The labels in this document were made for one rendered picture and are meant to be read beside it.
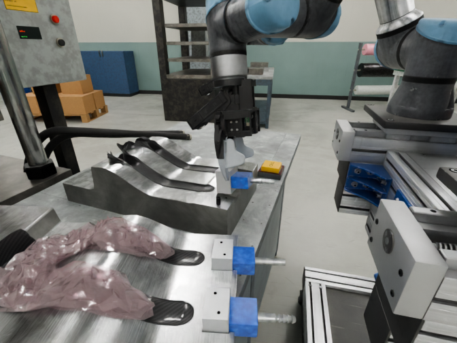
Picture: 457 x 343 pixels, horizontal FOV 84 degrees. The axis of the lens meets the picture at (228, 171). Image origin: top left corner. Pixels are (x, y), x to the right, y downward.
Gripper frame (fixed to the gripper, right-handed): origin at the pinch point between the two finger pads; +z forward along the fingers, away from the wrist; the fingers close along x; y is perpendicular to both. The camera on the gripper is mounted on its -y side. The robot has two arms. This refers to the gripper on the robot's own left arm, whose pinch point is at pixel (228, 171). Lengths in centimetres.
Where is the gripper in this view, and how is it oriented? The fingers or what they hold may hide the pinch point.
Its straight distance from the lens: 59.4
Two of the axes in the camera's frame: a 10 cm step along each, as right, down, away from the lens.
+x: 3.6, -2.8, 8.9
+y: 9.3, 0.2, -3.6
